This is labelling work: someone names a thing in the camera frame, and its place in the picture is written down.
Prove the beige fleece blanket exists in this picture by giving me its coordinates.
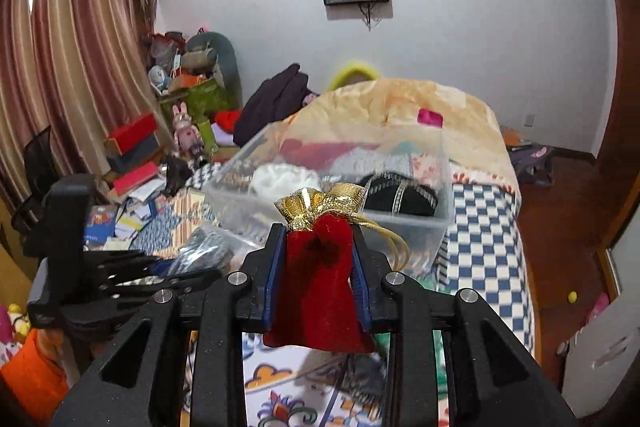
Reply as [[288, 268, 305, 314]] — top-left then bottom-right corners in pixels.
[[277, 79, 521, 202]]

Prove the red velvet gold pouch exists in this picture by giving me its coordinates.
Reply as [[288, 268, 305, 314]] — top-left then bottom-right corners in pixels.
[[262, 183, 410, 353]]

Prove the green cardboard box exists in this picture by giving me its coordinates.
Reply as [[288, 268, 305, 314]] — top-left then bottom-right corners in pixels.
[[158, 80, 235, 124]]

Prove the pink rabbit figurine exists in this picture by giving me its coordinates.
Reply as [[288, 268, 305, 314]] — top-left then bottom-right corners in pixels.
[[172, 102, 205, 158]]

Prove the striped pink curtain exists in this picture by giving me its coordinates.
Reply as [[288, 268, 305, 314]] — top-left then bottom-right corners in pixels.
[[1, 0, 160, 210]]

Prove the green bottle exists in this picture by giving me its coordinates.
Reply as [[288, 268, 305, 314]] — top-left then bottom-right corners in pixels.
[[196, 118, 218, 155]]

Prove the grey-green plush toy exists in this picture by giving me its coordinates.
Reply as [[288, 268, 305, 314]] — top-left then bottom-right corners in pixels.
[[183, 29, 242, 108]]

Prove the white soft cloth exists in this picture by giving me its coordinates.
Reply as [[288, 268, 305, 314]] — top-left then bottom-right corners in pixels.
[[250, 164, 321, 202]]

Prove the yellow plush ring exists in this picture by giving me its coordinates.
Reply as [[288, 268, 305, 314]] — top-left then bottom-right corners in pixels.
[[326, 59, 384, 93]]

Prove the red gift box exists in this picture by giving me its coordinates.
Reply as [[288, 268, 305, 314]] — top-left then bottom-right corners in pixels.
[[103, 113, 157, 156]]

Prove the dark purple jacket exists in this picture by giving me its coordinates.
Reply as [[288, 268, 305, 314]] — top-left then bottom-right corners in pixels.
[[233, 63, 311, 147]]

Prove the black chain-trimmed pouch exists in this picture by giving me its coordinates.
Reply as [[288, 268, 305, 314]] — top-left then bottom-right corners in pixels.
[[358, 171, 438, 217]]

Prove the black plastic bag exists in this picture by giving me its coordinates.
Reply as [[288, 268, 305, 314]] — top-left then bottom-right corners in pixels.
[[162, 155, 193, 197]]

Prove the clear plastic storage box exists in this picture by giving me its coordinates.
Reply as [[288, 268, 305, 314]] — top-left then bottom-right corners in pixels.
[[203, 121, 454, 277]]

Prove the patterned checkered tablecloth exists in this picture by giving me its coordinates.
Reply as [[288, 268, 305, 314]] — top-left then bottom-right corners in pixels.
[[84, 160, 536, 427]]

